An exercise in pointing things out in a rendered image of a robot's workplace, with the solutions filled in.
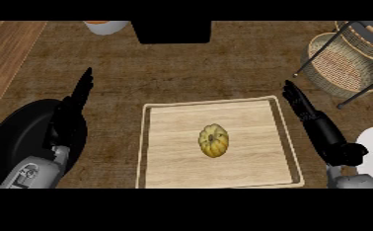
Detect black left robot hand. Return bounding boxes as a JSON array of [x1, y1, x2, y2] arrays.
[[43, 66, 94, 157]]

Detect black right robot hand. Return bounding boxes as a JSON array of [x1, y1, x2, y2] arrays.
[[281, 79, 370, 168]]

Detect wicker tiered basket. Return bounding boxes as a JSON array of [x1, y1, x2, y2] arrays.
[[292, 21, 373, 110]]

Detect pale wooden tray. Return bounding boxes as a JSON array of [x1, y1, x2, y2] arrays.
[[134, 95, 307, 190]]

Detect yellow squash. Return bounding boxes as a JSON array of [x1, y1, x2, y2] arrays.
[[196, 123, 230, 159]]

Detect white round object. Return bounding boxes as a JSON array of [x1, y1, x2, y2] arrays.
[[354, 126, 373, 176]]

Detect black round pan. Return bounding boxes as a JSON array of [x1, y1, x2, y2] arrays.
[[0, 98, 88, 184]]

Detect white cup with orange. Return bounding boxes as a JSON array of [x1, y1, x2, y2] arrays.
[[81, 21, 131, 37]]

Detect black box appliance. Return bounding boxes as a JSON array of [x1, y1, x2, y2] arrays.
[[131, 21, 214, 45]]

